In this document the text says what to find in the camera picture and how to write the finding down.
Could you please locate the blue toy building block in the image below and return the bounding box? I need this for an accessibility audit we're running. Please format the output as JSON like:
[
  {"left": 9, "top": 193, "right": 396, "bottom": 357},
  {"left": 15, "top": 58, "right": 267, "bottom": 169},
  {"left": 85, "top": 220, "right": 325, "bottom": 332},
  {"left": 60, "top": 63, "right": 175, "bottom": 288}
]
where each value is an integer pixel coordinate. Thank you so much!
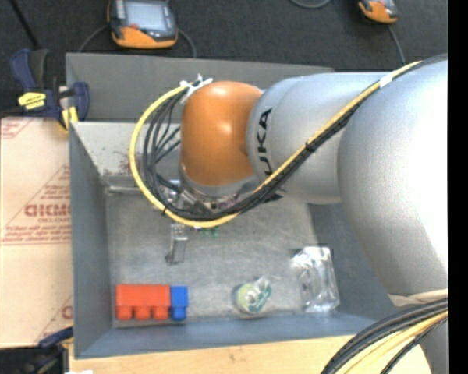
[{"left": 170, "top": 285, "right": 190, "bottom": 323}]

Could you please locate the red toy building block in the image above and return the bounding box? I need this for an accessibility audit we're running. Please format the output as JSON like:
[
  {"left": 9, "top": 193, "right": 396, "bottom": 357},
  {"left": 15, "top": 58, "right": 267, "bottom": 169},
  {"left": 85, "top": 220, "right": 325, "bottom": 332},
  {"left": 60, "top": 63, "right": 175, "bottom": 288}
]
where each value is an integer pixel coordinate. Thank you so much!
[{"left": 114, "top": 284, "right": 172, "bottom": 323}]

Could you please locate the clear cup with green print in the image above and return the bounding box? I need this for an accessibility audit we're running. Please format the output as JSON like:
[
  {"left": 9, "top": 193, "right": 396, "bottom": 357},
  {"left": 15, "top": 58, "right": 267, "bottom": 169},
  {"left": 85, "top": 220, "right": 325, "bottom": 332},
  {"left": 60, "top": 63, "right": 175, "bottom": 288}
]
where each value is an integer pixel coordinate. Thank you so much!
[{"left": 231, "top": 276, "right": 274, "bottom": 319}]

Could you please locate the grey metal bin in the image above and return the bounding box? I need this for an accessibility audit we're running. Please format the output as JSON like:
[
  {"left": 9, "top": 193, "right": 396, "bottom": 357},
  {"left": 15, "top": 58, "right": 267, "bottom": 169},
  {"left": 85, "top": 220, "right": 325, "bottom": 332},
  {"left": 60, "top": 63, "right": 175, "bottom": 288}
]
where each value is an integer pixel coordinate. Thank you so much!
[{"left": 65, "top": 51, "right": 399, "bottom": 360}]

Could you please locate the clear plastic packet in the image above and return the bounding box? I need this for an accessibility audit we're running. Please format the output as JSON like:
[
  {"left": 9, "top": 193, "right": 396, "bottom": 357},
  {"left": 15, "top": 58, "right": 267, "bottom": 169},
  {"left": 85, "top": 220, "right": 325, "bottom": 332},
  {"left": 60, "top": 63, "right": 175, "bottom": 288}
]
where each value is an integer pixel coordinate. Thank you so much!
[{"left": 289, "top": 245, "right": 342, "bottom": 313}]

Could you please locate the brown cardboard board red print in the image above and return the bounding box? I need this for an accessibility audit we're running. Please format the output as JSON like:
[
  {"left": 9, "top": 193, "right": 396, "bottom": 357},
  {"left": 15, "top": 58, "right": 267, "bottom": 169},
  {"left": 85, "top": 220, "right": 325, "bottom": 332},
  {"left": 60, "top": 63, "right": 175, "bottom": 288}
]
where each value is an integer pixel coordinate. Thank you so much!
[{"left": 0, "top": 115, "right": 75, "bottom": 351}]

